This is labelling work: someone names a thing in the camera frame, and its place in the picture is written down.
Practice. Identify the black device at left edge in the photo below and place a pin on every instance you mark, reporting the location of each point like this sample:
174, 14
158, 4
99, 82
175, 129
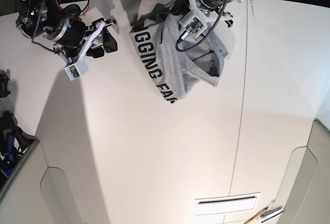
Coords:
4, 91

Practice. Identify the blue and black clamp tools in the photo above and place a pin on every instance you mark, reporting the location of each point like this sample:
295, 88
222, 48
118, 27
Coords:
14, 143

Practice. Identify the wooden handled tool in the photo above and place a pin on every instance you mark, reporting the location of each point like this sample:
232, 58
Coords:
255, 216

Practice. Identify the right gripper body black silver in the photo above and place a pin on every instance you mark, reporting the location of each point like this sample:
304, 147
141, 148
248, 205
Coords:
74, 37

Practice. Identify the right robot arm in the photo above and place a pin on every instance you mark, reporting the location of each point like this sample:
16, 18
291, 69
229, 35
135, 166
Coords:
37, 15

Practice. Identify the grey flat tool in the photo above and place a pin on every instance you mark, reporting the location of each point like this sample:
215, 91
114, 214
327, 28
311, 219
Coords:
271, 213

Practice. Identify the grey T-shirt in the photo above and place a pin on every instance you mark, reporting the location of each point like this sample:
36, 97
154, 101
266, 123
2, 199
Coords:
173, 71

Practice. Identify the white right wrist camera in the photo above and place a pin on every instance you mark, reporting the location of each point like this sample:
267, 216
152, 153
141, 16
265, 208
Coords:
76, 70

